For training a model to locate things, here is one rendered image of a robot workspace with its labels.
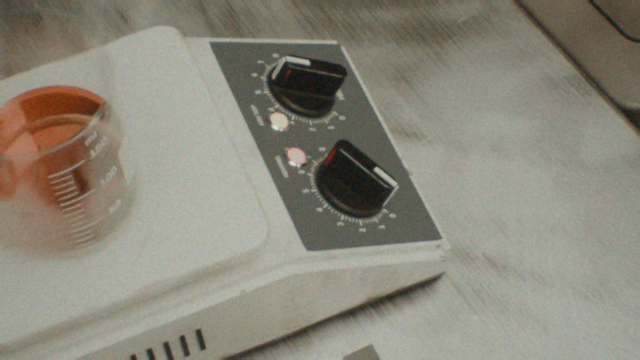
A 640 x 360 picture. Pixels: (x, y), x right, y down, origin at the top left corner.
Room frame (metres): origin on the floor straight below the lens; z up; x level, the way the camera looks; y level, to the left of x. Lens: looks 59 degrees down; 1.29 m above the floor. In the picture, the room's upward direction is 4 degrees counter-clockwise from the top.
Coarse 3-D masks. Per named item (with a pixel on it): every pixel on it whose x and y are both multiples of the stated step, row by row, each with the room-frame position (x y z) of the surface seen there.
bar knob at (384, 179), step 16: (336, 144) 0.31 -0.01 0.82; (352, 144) 0.31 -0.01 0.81; (336, 160) 0.30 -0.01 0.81; (352, 160) 0.30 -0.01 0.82; (368, 160) 0.30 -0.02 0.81; (320, 176) 0.30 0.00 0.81; (336, 176) 0.30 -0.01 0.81; (352, 176) 0.29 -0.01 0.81; (368, 176) 0.29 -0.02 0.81; (384, 176) 0.29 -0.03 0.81; (336, 192) 0.29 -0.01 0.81; (352, 192) 0.29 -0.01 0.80; (368, 192) 0.29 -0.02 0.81; (384, 192) 0.29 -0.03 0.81; (336, 208) 0.28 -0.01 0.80; (352, 208) 0.28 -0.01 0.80; (368, 208) 0.28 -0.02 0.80
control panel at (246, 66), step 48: (240, 48) 0.37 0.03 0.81; (288, 48) 0.37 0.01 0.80; (336, 48) 0.38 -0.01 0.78; (240, 96) 0.34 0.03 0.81; (336, 96) 0.35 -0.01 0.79; (288, 144) 0.31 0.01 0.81; (384, 144) 0.33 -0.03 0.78; (288, 192) 0.29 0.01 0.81; (336, 240) 0.27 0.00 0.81; (384, 240) 0.27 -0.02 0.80; (432, 240) 0.27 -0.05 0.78
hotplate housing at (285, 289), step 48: (192, 48) 0.36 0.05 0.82; (240, 144) 0.31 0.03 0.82; (288, 240) 0.26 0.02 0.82; (192, 288) 0.24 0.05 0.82; (240, 288) 0.24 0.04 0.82; (288, 288) 0.25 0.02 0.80; (336, 288) 0.25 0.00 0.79; (384, 288) 0.26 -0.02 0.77; (48, 336) 0.23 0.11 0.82; (96, 336) 0.23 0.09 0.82; (144, 336) 0.23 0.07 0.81; (192, 336) 0.23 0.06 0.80; (240, 336) 0.24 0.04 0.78
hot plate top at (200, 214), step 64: (128, 64) 0.34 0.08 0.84; (192, 64) 0.34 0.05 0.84; (192, 128) 0.31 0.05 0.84; (192, 192) 0.28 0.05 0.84; (256, 192) 0.27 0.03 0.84; (0, 256) 0.25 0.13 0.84; (128, 256) 0.25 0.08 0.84; (192, 256) 0.25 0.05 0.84; (0, 320) 0.23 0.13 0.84; (64, 320) 0.22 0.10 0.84
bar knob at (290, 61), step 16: (288, 64) 0.35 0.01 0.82; (304, 64) 0.35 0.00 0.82; (320, 64) 0.35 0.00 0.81; (336, 64) 0.35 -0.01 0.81; (272, 80) 0.35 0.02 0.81; (288, 80) 0.34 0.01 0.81; (304, 80) 0.35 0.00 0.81; (320, 80) 0.35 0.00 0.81; (336, 80) 0.35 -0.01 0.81; (288, 96) 0.34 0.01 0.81; (304, 96) 0.34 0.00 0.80; (320, 96) 0.34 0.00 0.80; (304, 112) 0.33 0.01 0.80; (320, 112) 0.34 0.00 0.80
